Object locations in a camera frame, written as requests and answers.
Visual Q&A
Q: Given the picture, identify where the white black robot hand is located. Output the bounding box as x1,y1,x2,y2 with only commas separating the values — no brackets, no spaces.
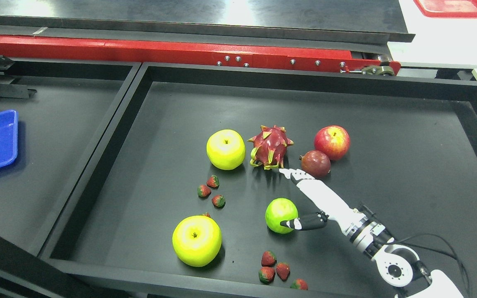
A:
276,168,361,236

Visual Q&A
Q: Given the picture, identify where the green apple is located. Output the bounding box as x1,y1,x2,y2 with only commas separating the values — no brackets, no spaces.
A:
265,198,299,234

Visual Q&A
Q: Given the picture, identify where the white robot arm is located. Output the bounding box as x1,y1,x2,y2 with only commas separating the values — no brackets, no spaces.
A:
338,207,464,298

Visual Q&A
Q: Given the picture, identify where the red apple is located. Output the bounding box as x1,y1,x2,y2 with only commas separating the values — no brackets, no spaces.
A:
313,125,352,161

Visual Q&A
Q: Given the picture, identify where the yellow apple upper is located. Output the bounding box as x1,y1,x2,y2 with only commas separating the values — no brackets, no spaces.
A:
206,130,246,171

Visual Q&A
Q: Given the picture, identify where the yellow apple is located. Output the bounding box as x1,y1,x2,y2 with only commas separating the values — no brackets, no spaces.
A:
171,215,223,267
206,130,246,171

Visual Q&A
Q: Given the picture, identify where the yellow apple lower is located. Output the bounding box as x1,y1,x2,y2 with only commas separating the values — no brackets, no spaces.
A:
171,215,223,267

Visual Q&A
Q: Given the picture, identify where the red shelf beam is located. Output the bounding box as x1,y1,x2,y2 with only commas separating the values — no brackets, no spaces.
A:
0,35,401,75

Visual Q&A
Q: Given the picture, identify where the black shelf unit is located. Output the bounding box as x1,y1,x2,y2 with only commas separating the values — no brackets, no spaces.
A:
0,0,477,298

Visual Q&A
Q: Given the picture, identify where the dark red passion fruit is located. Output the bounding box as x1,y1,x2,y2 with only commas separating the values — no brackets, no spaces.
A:
299,150,331,179

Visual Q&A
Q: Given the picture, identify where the strawberry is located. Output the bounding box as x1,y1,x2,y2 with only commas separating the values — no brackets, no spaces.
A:
258,266,276,284
290,279,308,290
206,174,220,189
197,185,212,198
276,262,290,281
211,195,226,208
261,250,277,267

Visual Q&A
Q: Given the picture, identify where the dragon fruit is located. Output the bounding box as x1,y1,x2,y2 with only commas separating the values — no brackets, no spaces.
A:
247,125,294,170

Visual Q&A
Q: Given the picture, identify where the red tray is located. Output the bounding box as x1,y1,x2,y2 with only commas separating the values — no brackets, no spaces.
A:
414,0,477,19

